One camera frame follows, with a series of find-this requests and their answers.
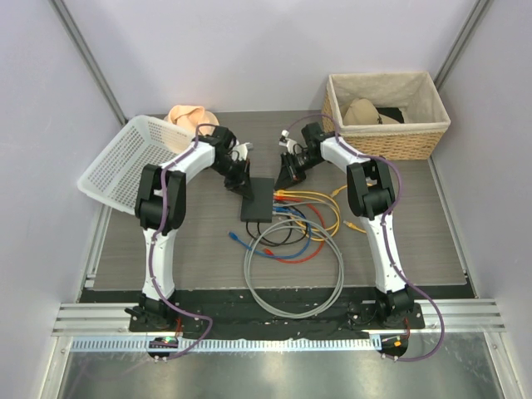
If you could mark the woven wicker basket with liner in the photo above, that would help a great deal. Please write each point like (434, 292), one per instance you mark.
(414, 93)

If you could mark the beige cap in basket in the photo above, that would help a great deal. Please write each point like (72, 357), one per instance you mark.
(361, 112)

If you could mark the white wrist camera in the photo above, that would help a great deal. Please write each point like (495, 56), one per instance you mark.
(287, 142)
(241, 151)

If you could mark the black mounting base plate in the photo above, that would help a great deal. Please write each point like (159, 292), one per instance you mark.
(266, 316)

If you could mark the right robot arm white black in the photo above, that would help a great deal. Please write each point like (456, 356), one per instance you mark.
(370, 196)

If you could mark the black network switch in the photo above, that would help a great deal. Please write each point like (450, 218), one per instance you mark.
(259, 209)

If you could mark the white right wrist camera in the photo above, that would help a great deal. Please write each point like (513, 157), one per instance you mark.
(287, 142)

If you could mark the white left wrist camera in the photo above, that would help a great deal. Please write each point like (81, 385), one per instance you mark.
(241, 151)

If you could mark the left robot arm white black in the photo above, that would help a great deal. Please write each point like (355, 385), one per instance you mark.
(162, 196)

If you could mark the peach bucket hat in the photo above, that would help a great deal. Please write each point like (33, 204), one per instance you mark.
(187, 118)

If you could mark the white perforated plastic basket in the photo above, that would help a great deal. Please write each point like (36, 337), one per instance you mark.
(113, 177)

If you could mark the black item in basket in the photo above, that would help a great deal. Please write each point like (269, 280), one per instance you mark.
(393, 113)

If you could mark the aluminium frame rail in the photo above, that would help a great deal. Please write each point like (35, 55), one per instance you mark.
(105, 327)

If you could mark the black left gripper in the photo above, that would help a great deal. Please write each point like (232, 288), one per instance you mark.
(238, 185)

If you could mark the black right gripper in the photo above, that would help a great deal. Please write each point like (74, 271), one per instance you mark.
(286, 176)

